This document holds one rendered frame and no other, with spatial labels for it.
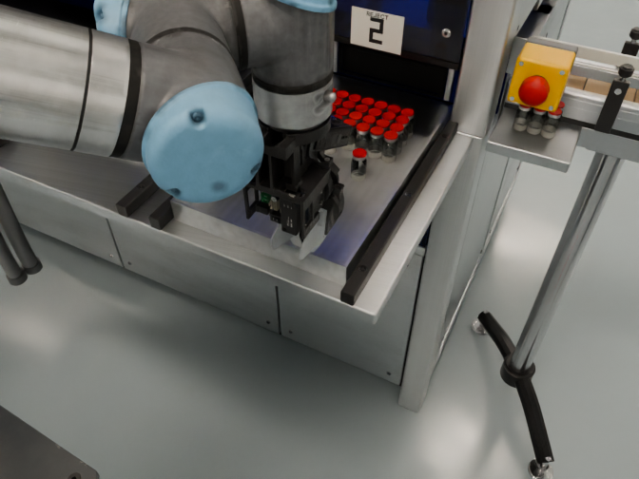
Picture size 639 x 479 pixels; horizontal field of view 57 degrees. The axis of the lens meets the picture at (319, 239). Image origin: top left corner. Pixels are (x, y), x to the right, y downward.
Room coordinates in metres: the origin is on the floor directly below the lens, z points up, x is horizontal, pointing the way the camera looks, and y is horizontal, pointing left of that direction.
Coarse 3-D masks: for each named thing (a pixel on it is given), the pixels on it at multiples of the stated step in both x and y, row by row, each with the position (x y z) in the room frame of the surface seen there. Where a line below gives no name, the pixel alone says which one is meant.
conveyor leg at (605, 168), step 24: (600, 168) 0.82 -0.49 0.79; (600, 192) 0.81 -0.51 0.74; (576, 216) 0.83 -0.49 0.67; (576, 240) 0.82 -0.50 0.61; (552, 264) 0.83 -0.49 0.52; (576, 264) 0.82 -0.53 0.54; (552, 288) 0.82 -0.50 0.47; (552, 312) 0.82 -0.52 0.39; (528, 336) 0.82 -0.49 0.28; (528, 360) 0.81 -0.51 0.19
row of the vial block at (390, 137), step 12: (348, 120) 0.76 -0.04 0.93; (360, 132) 0.74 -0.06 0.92; (372, 132) 0.73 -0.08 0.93; (396, 132) 0.73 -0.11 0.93; (348, 144) 0.74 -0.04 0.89; (360, 144) 0.73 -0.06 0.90; (372, 144) 0.73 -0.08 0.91; (384, 144) 0.72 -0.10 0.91; (396, 144) 0.72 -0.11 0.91; (372, 156) 0.72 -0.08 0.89; (384, 156) 0.72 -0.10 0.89; (396, 156) 0.72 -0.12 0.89
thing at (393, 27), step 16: (352, 16) 0.88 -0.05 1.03; (368, 16) 0.87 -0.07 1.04; (384, 16) 0.86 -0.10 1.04; (400, 16) 0.85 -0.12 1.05; (352, 32) 0.88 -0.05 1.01; (368, 32) 0.87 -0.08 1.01; (384, 32) 0.86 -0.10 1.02; (400, 32) 0.85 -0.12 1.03; (384, 48) 0.86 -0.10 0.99; (400, 48) 0.85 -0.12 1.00
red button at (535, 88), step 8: (528, 80) 0.73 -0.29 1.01; (536, 80) 0.73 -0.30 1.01; (544, 80) 0.73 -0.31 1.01; (520, 88) 0.73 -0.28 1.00; (528, 88) 0.72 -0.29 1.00; (536, 88) 0.72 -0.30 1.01; (544, 88) 0.72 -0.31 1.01; (520, 96) 0.73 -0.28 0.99; (528, 96) 0.72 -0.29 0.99; (536, 96) 0.72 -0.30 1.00; (544, 96) 0.72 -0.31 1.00; (528, 104) 0.72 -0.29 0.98; (536, 104) 0.72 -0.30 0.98
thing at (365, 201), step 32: (416, 160) 0.68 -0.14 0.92; (352, 192) 0.65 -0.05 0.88; (384, 192) 0.65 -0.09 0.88; (192, 224) 0.58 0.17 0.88; (224, 224) 0.55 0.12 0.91; (256, 224) 0.58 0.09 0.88; (352, 224) 0.58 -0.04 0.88; (288, 256) 0.51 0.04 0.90; (320, 256) 0.49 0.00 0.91; (352, 256) 0.49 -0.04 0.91
